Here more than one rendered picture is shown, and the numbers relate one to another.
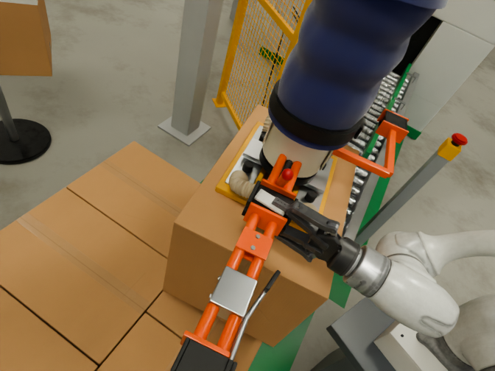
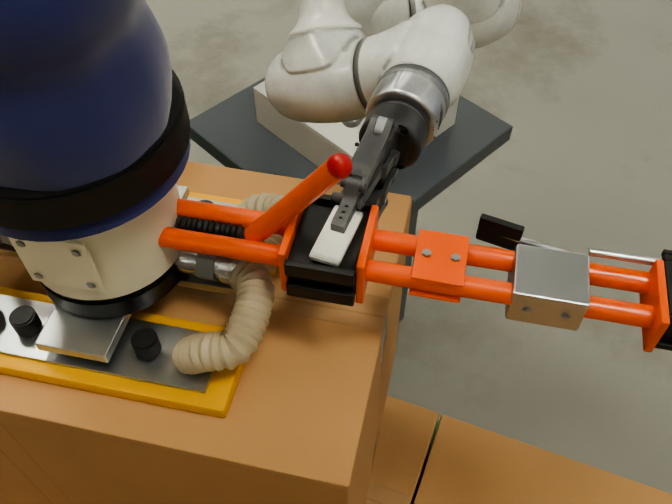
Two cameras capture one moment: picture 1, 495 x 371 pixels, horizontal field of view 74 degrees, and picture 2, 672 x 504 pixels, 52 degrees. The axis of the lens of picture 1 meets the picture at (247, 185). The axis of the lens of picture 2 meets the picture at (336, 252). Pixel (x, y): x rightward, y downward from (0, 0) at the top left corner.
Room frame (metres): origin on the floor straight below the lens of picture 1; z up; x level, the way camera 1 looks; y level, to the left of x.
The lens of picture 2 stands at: (0.39, 0.37, 1.74)
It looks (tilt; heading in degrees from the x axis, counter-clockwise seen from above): 51 degrees down; 278
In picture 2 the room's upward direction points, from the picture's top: straight up
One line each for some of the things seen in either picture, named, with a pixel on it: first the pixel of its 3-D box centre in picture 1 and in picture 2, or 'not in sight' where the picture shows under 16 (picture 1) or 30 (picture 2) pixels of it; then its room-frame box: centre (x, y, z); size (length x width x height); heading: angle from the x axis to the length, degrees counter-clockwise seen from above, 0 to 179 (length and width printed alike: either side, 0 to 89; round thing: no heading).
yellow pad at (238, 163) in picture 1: (255, 155); (88, 338); (0.71, 0.01, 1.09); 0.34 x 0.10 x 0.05; 176
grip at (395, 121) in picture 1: (392, 125); not in sight; (0.99, -0.36, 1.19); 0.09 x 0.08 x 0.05; 86
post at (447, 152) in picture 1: (391, 207); not in sight; (1.40, -0.81, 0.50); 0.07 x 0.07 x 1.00; 76
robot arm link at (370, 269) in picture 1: (364, 269); (405, 110); (0.40, -0.28, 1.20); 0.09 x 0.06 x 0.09; 167
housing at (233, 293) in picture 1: (231, 295); (546, 287); (0.24, -0.05, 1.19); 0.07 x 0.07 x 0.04; 86
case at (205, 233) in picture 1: (265, 217); (173, 358); (0.69, -0.10, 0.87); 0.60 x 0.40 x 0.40; 175
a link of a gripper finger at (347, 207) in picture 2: (285, 204); (346, 203); (0.45, -0.09, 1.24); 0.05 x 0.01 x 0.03; 77
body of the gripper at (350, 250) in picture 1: (331, 249); (386, 150); (0.42, -0.21, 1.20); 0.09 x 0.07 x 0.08; 77
